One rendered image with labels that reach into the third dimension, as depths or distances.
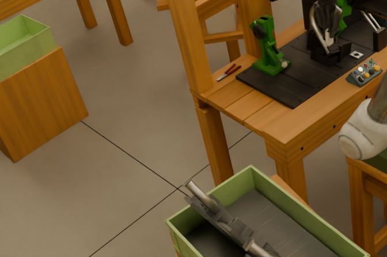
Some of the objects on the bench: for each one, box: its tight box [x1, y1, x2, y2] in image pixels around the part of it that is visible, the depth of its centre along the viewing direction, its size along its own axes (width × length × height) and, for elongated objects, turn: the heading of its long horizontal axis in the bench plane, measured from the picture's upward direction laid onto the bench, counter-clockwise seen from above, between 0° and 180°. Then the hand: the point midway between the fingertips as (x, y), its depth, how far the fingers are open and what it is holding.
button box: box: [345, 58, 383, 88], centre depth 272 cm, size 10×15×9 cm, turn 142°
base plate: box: [236, 0, 387, 109], centre depth 302 cm, size 42×110×2 cm, turn 142°
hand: (329, 36), depth 231 cm, fingers closed
